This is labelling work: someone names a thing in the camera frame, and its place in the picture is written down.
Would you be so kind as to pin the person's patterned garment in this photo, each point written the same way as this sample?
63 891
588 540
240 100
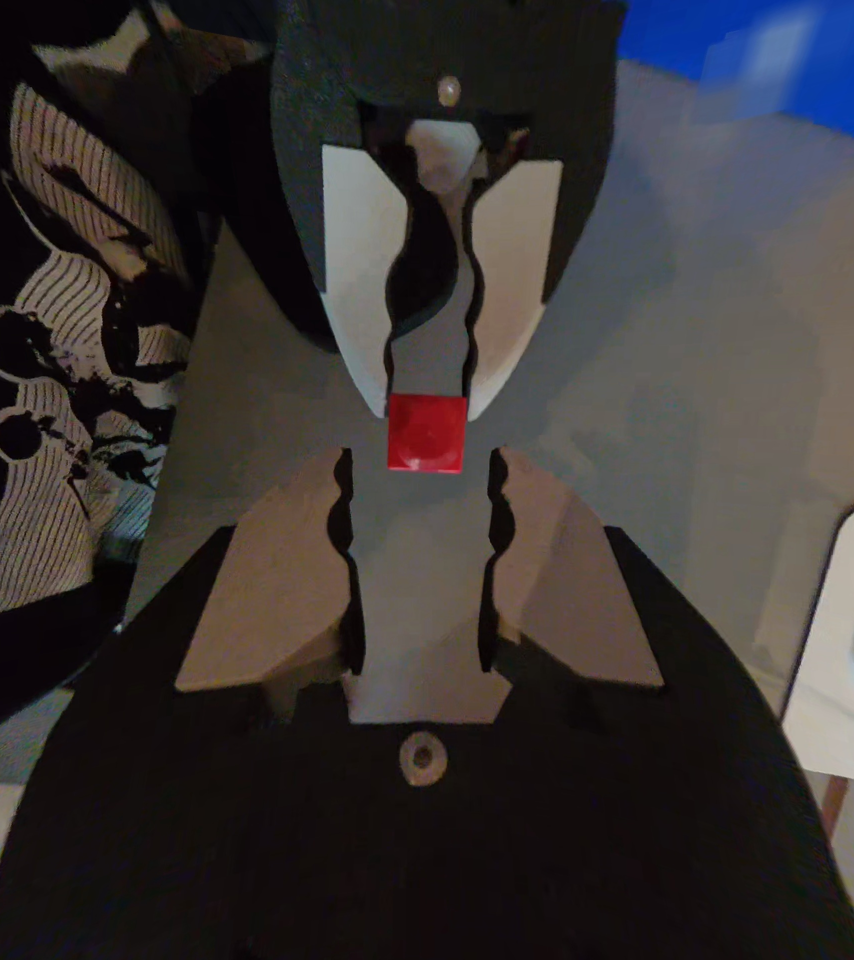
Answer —
67 375

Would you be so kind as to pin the red single-stud mega block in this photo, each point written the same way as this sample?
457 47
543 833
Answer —
427 435

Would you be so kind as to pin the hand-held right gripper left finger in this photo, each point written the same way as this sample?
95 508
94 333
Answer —
270 600

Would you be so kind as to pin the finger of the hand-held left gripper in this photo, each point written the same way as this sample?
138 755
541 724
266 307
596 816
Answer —
355 255
517 255

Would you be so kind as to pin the blue bin with white label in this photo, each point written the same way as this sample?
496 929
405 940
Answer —
787 53

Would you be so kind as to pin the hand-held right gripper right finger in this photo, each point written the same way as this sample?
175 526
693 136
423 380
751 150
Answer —
577 600

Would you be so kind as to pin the black honeycomb rubber pad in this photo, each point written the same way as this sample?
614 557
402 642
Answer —
240 225

